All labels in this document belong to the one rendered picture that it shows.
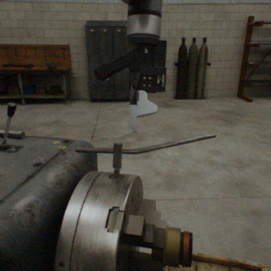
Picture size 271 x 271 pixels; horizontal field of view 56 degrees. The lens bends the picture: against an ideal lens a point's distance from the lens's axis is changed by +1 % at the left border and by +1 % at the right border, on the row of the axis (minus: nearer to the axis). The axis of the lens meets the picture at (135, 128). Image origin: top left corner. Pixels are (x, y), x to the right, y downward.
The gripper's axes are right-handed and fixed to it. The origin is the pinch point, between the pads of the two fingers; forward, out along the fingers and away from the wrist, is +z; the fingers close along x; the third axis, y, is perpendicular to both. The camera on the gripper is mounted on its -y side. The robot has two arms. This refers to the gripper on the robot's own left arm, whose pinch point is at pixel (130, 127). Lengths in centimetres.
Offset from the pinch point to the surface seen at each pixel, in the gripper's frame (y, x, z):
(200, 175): 88, 235, 93
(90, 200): -8.3, -7.9, 15.0
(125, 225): -0.6, -10.9, 18.7
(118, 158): -2.7, -1.2, 7.4
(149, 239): 4.7, -9.7, 22.6
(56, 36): -193, 632, -129
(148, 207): 5.7, 7.2, 23.7
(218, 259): 29, 12, 43
